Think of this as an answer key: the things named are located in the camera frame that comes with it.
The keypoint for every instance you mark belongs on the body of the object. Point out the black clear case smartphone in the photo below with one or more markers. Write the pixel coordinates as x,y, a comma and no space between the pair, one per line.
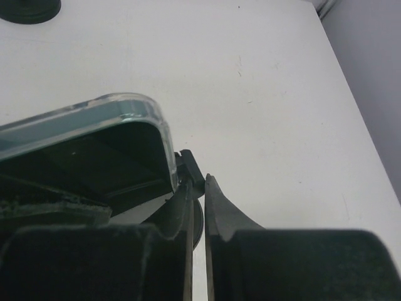
115,150

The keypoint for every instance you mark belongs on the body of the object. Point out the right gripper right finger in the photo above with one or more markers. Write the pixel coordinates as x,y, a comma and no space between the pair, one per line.
248,262

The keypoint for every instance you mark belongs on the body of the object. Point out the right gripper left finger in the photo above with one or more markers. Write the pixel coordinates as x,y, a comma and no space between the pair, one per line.
148,261

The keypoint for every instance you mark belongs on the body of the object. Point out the black phone stand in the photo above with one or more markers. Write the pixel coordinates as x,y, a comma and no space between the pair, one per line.
188,171
29,11

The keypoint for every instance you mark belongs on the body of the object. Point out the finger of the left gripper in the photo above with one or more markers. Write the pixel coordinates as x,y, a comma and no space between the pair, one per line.
25,203

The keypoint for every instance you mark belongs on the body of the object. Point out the right aluminium frame post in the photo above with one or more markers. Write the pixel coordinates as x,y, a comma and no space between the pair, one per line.
324,7

